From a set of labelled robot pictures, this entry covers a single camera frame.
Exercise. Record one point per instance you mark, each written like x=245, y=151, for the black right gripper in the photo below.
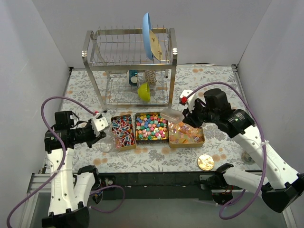
x=190, y=116

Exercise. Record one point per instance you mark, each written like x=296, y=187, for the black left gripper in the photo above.
x=94, y=136

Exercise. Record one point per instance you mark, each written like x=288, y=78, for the clear plastic jar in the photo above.
x=110, y=143

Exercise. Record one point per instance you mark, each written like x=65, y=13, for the black tin with star candies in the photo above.
x=150, y=127

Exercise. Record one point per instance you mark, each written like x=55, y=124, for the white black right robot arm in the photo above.
x=281, y=185

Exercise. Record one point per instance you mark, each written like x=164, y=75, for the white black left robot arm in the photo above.
x=69, y=195

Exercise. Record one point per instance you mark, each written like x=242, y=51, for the gold tin with popsicle candies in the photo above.
x=182, y=135

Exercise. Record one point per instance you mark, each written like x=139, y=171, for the gold tin with lollipops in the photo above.
x=123, y=132

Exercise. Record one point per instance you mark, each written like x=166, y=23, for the gold jar lid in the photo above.
x=205, y=162

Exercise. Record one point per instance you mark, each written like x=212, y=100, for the floral table mat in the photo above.
x=159, y=156

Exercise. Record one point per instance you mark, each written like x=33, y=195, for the green bowl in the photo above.
x=144, y=92

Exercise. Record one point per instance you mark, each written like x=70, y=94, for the patterned paper cup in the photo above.
x=150, y=77

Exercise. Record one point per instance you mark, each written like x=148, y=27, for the beige paper cup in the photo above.
x=246, y=158

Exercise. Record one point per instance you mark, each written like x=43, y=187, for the teal white cup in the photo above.
x=133, y=75

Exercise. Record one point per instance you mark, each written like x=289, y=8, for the beige patterned plate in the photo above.
x=155, y=46

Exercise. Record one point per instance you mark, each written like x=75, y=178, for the stainless steel dish rack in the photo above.
x=108, y=56

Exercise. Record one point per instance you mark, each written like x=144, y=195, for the blue plate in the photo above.
x=146, y=27

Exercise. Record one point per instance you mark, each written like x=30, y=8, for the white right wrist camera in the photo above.
x=187, y=98

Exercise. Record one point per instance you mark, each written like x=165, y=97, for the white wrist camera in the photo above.
x=99, y=123
x=187, y=98

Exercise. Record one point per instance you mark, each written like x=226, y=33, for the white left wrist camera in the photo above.
x=99, y=123

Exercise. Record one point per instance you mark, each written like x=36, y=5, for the aluminium frame rail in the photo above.
x=40, y=183

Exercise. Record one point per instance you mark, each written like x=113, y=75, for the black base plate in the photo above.
x=159, y=185

